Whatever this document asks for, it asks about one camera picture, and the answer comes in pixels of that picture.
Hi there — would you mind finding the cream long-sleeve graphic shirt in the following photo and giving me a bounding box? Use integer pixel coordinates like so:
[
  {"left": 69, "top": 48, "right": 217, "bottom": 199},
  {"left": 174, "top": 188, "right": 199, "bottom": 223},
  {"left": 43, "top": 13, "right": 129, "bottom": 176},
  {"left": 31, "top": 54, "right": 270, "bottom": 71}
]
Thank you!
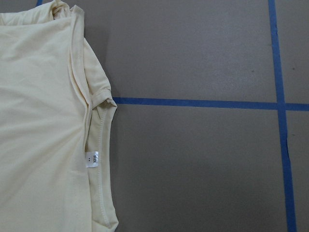
[{"left": 0, "top": 0, "right": 118, "bottom": 232}]

